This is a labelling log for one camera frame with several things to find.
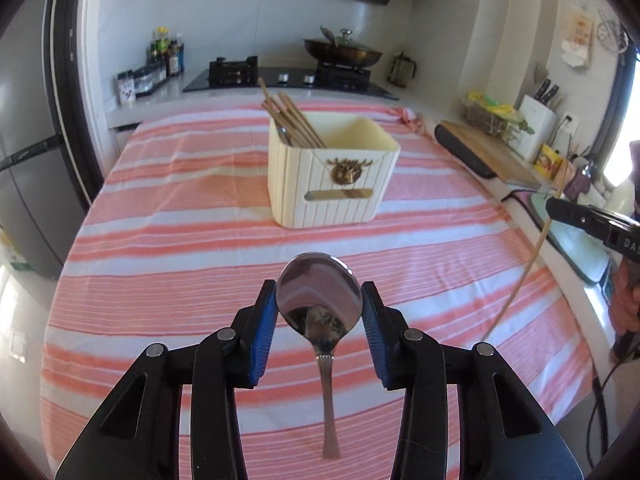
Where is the wok with glass lid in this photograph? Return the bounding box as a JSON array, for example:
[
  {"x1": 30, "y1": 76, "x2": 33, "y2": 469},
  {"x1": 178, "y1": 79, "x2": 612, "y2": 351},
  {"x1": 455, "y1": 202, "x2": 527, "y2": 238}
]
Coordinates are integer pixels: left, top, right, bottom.
[{"x1": 304, "y1": 25, "x2": 382, "y2": 68}]

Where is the sauce bottles group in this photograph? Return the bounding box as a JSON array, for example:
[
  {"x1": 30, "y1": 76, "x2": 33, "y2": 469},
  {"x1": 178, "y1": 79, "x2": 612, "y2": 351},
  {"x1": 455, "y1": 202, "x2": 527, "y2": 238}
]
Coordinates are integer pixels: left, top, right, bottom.
[{"x1": 146, "y1": 26, "x2": 184, "y2": 77}]

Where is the wooden cutting board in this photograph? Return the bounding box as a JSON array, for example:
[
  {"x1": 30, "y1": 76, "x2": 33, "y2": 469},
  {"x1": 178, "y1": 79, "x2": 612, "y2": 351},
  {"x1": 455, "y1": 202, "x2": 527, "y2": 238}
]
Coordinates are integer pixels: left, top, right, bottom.
[{"x1": 440, "y1": 120, "x2": 541, "y2": 188}]

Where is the hanging paper calendar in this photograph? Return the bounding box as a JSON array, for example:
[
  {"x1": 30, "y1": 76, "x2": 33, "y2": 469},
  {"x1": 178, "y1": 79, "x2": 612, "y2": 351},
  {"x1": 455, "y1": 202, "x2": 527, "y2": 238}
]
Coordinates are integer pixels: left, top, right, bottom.
[{"x1": 561, "y1": 6, "x2": 594, "y2": 70}]

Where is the wire basket with bags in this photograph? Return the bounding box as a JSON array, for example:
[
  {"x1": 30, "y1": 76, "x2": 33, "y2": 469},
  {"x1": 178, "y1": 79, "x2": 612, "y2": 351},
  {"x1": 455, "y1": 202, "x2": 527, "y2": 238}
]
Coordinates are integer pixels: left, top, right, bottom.
[{"x1": 461, "y1": 91, "x2": 535, "y2": 138}]

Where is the pink striped tablecloth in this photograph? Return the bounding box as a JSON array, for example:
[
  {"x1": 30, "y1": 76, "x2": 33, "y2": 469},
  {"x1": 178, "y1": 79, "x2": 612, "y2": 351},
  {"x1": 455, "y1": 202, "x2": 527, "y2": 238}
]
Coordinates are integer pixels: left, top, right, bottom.
[{"x1": 39, "y1": 102, "x2": 597, "y2": 480}]

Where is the wooden chopstick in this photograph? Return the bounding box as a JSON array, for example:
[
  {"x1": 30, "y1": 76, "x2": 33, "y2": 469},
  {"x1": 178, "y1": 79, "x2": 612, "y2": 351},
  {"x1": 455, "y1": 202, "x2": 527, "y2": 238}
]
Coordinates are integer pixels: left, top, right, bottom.
[
  {"x1": 284, "y1": 93, "x2": 328, "y2": 150},
  {"x1": 268, "y1": 98, "x2": 314, "y2": 148},
  {"x1": 262, "y1": 100, "x2": 309, "y2": 148},
  {"x1": 257, "y1": 77, "x2": 303, "y2": 148},
  {"x1": 482, "y1": 158, "x2": 572, "y2": 342},
  {"x1": 276, "y1": 91, "x2": 324, "y2": 150}
]

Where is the steel spoon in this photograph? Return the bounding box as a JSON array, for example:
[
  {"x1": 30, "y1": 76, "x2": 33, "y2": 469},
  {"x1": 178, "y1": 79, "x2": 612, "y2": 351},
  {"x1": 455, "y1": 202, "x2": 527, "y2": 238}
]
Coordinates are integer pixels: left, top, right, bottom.
[{"x1": 276, "y1": 252, "x2": 363, "y2": 460}]

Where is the grey refrigerator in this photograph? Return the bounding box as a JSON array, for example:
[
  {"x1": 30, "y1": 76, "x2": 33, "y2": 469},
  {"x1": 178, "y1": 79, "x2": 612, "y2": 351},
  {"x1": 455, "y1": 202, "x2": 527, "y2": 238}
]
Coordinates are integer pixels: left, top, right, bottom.
[{"x1": 1, "y1": 0, "x2": 88, "y2": 278}]

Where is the purple soap bottle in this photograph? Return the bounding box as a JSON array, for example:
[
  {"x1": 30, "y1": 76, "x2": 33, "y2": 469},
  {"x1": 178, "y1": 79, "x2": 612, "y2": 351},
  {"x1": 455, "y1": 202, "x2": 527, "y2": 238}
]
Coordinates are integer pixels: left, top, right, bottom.
[{"x1": 564, "y1": 159, "x2": 594, "y2": 203}]

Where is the dark glass kettle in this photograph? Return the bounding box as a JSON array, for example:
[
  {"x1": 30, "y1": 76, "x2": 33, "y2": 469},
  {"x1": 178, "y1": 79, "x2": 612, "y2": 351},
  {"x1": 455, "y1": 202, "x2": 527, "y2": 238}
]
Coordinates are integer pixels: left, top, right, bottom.
[{"x1": 387, "y1": 52, "x2": 418, "y2": 88}]

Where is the black gas stove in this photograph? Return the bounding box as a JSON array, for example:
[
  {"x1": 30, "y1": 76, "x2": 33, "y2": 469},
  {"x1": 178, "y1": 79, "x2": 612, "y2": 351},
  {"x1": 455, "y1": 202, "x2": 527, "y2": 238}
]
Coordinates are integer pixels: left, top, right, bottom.
[{"x1": 183, "y1": 56, "x2": 398, "y2": 101}]

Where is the white utensil holder box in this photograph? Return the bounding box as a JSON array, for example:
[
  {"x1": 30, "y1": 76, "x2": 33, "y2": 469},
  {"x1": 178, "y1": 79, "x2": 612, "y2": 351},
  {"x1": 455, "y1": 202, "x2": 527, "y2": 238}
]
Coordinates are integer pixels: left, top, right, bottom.
[{"x1": 268, "y1": 112, "x2": 400, "y2": 230}]

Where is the person's right hand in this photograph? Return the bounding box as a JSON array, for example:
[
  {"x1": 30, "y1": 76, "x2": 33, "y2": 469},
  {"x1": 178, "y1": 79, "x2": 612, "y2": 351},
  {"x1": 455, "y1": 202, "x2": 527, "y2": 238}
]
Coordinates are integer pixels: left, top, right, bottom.
[{"x1": 608, "y1": 259, "x2": 640, "y2": 335}]

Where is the hanging wire rack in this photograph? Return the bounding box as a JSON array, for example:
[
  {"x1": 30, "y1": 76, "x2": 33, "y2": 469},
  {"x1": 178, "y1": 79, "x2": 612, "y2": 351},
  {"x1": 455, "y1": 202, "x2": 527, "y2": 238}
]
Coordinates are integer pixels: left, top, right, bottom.
[{"x1": 596, "y1": 10, "x2": 629, "y2": 54}]

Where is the white knife block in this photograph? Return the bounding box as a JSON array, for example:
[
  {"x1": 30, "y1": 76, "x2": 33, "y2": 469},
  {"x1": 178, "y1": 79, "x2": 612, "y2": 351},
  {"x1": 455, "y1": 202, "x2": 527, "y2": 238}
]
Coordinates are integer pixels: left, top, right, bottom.
[{"x1": 509, "y1": 96, "x2": 558, "y2": 162}]

